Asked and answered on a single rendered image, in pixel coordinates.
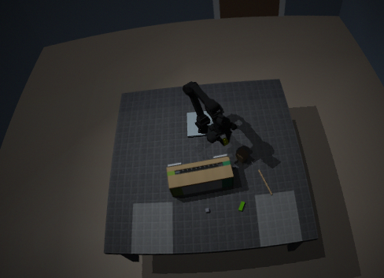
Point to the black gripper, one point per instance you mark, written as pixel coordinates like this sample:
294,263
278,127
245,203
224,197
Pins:
220,130

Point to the small green block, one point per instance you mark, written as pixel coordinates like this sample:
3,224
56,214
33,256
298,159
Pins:
241,206

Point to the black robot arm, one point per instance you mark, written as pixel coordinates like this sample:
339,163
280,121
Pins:
211,106

